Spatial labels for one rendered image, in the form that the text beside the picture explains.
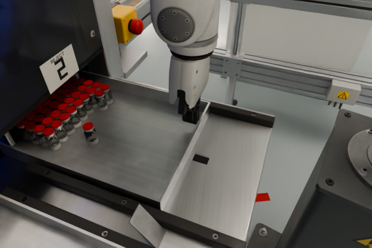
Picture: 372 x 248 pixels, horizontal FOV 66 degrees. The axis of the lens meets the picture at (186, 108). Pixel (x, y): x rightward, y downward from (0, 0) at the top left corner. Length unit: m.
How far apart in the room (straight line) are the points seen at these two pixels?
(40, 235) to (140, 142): 0.23
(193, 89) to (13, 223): 0.36
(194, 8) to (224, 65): 1.19
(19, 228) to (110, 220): 0.14
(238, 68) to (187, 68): 1.06
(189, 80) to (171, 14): 0.16
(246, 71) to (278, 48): 0.62
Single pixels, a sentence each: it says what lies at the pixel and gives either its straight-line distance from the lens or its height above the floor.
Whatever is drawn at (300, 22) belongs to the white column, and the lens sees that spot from 2.01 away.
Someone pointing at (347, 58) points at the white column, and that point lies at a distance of 2.12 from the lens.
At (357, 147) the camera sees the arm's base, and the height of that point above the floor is 0.87.
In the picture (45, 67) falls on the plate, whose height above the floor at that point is 1.04.
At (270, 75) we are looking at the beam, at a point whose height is 0.50.
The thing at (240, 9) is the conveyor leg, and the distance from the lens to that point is 1.39.
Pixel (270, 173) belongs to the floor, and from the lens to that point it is 1.69.
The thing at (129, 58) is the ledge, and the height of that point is 0.88.
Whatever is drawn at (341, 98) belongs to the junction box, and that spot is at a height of 0.48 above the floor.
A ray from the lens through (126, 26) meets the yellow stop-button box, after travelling 0.75.
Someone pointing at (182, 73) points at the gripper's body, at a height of 1.05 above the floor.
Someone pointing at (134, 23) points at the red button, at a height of 1.01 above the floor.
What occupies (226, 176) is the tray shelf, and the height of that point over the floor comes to 0.88.
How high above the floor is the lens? 1.32
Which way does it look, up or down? 42 degrees down
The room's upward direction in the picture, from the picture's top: straight up
